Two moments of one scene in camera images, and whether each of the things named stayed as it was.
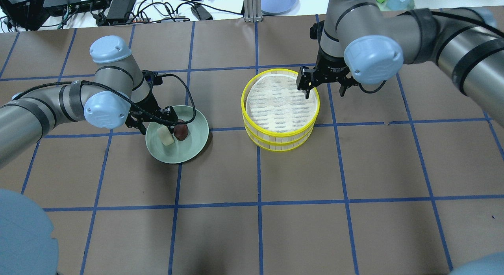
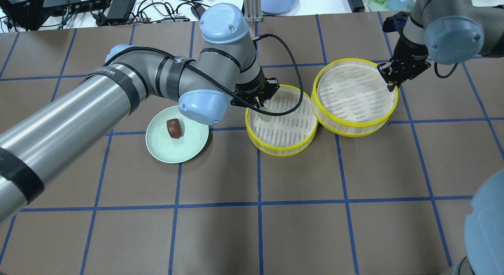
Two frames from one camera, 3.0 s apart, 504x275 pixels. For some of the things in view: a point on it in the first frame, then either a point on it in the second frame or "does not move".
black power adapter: [201, 13] does not move
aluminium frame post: [252, 6] does not move
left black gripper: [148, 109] → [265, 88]
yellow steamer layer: [274, 110] → [350, 98]
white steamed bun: [165, 135] → [265, 117]
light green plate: [181, 150] does not move
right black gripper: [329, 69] → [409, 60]
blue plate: [279, 3] does not move
